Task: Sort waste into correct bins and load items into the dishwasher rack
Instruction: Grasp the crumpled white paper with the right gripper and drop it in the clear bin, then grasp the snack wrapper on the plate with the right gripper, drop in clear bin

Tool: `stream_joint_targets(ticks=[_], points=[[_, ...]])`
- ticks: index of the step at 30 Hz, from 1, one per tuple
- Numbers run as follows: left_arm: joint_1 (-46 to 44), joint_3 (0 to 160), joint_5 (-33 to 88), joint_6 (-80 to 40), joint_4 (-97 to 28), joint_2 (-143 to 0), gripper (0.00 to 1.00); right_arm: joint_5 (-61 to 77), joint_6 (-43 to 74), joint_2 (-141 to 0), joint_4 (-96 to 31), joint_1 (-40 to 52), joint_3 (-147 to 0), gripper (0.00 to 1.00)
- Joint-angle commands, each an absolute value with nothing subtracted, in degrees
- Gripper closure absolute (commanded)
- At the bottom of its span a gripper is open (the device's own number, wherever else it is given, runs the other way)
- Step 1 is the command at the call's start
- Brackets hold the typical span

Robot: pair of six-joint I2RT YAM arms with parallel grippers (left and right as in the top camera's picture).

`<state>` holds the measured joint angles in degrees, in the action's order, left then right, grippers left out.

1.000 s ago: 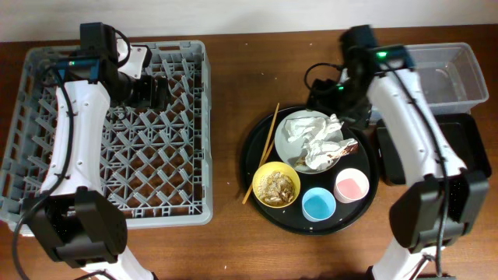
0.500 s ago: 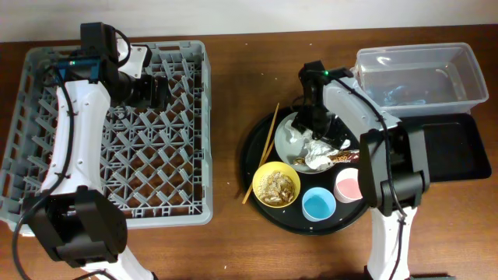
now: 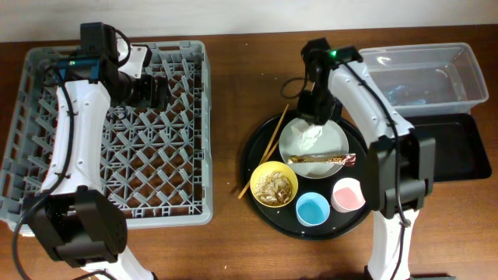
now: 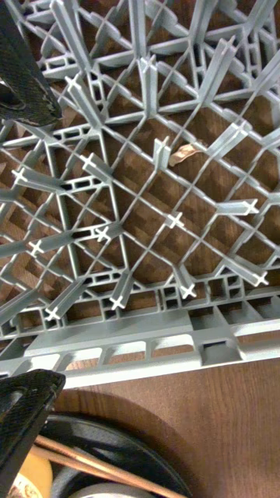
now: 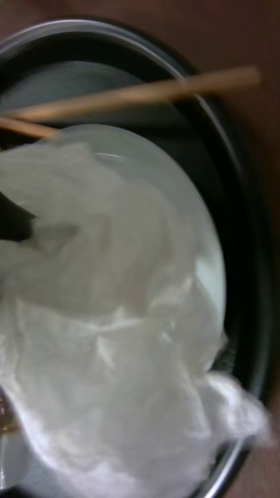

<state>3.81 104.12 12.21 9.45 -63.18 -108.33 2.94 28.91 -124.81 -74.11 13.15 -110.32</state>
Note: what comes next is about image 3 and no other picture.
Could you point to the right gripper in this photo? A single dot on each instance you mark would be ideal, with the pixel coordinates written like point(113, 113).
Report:
point(317, 115)

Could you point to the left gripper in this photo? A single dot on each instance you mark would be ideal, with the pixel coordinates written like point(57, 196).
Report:
point(149, 99)

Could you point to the white napkin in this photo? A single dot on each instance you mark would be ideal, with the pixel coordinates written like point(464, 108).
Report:
point(306, 133)

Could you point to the grey round plate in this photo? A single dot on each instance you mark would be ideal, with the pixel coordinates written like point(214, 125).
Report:
point(332, 141)

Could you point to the brown snack wrapper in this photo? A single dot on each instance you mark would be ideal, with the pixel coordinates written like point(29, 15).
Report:
point(348, 159)

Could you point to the yellow bowl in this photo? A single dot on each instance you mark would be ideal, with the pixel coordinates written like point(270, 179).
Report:
point(269, 167)

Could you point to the food scraps and rice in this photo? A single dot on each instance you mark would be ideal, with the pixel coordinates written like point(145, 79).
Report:
point(274, 189)

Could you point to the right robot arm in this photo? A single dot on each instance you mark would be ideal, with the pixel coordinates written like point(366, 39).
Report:
point(400, 161)

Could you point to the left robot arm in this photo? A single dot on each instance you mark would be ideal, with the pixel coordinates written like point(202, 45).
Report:
point(71, 217)

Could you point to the grey plastic dishwasher rack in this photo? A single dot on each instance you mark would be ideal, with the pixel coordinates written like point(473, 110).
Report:
point(156, 165)

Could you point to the wooden chopstick upper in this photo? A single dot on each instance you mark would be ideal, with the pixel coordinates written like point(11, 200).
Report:
point(269, 145)

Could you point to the round black serving tray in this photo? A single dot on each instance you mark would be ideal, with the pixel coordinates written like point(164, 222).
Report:
point(285, 219)

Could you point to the pink cup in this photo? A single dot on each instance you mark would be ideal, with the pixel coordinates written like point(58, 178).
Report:
point(347, 195)

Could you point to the blue cup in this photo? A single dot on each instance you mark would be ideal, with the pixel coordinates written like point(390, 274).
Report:
point(312, 209)

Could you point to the clear plastic bin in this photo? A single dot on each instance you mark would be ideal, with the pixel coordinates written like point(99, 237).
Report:
point(427, 79)

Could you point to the black rectangular tray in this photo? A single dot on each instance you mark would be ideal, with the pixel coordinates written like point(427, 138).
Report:
point(460, 153)

